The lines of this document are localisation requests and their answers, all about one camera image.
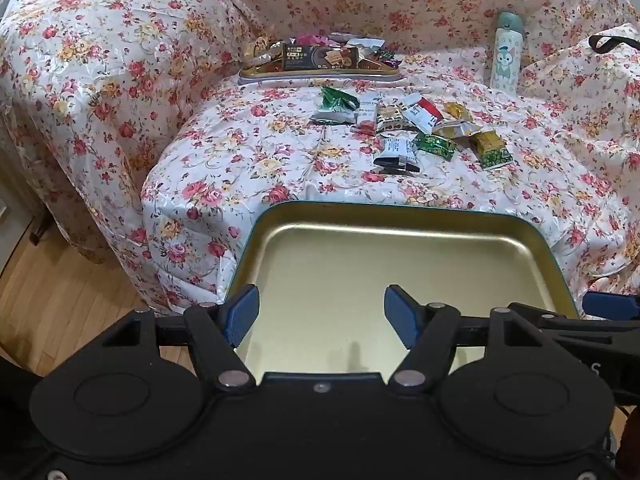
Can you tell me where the white cartoon cat water bottle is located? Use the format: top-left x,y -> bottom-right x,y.
490,11 -> 524,93

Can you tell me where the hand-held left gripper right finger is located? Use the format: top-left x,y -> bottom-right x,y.
383,284 -> 551,393

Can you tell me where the gold tin with blue rim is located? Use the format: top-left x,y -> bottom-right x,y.
237,61 -> 407,86

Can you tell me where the white black snack packet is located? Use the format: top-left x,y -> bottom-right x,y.
373,136 -> 420,173

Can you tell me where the gold tray of snacks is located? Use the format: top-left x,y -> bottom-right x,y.
243,31 -> 402,72

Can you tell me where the yellow silver snack packet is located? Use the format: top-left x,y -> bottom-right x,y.
432,120 -> 481,141

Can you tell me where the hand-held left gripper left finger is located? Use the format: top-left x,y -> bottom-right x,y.
102,284 -> 261,393

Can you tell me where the red white snack packet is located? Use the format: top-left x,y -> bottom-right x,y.
402,97 -> 446,133

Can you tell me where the brown gold heart snack packet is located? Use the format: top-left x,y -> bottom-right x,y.
376,102 -> 408,133

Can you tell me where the black strap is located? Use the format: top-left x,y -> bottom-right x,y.
588,34 -> 640,52

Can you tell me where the black cracker packet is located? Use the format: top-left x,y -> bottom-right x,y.
281,44 -> 360,72

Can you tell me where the grey white sesame crisp packet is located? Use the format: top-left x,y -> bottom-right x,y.
356,94 -> 383,128

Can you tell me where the green foil candy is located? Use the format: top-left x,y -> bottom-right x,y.
415,132 -> 457,161

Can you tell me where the gold metal tray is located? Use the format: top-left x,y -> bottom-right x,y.
227,203 -> 581,376

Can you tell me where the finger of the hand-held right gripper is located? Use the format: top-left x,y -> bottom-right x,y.
581,291 -> 640,321
507,302 -> 640,347

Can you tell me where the yellow green snack packet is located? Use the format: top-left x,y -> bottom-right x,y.
470,130 -> 515,170

